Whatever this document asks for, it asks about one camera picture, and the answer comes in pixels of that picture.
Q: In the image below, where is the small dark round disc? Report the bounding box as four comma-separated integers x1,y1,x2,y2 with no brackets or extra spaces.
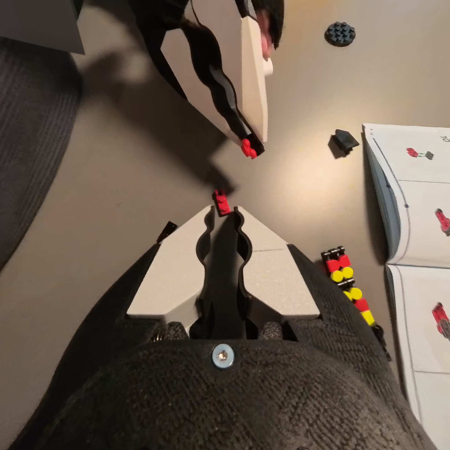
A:
324,22,356,48

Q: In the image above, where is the person's left hand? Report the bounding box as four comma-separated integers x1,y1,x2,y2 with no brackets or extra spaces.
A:
258,10,275,59

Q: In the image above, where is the person's dark grey clothing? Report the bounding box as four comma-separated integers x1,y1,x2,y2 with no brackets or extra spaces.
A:
0,37,83,271

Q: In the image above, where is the red lobed lego piece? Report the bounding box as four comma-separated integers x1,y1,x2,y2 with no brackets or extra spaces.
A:
213,189,233,217

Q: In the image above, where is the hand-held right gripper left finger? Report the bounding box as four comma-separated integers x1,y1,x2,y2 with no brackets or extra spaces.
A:
127,206,216,330

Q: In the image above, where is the lego instruction booklet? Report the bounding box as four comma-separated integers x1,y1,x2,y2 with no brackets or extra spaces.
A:
362,123,450,450

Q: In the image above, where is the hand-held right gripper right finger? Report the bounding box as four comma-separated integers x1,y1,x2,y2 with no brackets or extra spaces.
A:
234,206,321,323

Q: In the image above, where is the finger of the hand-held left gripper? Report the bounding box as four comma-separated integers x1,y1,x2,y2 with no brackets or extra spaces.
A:
240,15,269,143
159,19,253,142

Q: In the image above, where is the black red yellow lego assembly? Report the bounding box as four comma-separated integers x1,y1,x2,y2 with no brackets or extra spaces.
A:
321,246,391,361

